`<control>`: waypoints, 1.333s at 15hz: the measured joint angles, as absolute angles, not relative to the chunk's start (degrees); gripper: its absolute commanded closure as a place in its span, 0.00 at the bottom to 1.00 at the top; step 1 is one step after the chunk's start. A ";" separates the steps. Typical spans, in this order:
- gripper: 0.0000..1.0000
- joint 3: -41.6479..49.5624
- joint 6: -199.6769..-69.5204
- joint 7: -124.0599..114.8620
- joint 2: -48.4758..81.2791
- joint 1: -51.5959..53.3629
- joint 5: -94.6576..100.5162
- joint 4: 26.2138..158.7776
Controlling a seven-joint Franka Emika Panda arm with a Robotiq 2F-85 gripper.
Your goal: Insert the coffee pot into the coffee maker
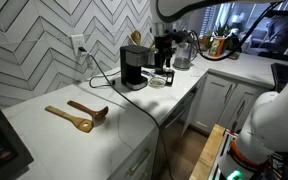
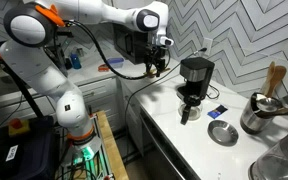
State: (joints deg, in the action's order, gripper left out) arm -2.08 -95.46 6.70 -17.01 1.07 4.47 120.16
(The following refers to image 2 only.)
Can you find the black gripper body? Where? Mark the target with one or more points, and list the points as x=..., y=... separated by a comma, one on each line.
x=154, y=53

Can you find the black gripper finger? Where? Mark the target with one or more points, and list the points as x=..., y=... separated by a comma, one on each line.
x=149, y=69
x=160, y=68

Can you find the black steel coffee maker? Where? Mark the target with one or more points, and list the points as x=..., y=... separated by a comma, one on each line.
x=197, y=68

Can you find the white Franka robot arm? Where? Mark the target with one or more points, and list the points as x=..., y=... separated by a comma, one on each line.
x=67, y=106

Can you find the dark brown wooden spoon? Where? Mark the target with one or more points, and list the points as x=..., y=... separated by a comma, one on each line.
x=165, y=70

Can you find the light wooden slotted spatula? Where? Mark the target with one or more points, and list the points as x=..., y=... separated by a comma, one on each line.
x=154, y=71

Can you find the black microwave oven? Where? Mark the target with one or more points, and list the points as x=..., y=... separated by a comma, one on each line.
x=127, y=43

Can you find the small orange red object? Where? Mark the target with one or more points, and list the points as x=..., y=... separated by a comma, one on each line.
x=103, y=68

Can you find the white drawer cabinet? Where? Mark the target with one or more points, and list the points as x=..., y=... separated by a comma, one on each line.
x=132, y=123
x=97, y=96

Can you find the blue snack packet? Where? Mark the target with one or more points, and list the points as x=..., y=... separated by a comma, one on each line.
x=217, y=111

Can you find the blue bottle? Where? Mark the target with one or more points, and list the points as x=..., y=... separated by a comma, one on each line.
x=75, y=61

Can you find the dark dishwasher front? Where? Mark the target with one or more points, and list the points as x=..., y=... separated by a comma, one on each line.
x=157, y=156

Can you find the wooden board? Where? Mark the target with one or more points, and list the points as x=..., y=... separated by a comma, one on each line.
x=114, y=150

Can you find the small round metal bowl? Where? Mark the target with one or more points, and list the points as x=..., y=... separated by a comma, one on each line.
x=223, y=132

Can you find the steel utensil holder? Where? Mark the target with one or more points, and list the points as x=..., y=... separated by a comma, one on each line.
x=254, y=120

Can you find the narrow wooden spoon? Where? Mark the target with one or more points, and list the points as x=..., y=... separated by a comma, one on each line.
x=269, y=73

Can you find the metal ladle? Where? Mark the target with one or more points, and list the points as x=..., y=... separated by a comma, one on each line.
x=267, y=104

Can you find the wide wooden spoon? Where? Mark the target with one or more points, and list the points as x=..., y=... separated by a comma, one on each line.
x=277, y=75

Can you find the yellow emergency stop box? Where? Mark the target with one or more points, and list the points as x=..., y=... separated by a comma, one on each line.
x=18, y=127

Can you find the black equipment case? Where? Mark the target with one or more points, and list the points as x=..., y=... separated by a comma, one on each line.
x=30, y=156

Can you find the glass jug steel rim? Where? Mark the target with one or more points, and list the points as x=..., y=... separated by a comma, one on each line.
x=277, y=163

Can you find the white wall outlet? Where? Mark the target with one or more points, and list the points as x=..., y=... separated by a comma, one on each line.
x=208, y=43

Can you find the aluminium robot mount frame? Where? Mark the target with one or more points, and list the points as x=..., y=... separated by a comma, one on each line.
x=100, y=166

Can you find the black stand frame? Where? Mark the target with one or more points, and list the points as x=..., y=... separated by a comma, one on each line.
x=21, y=83

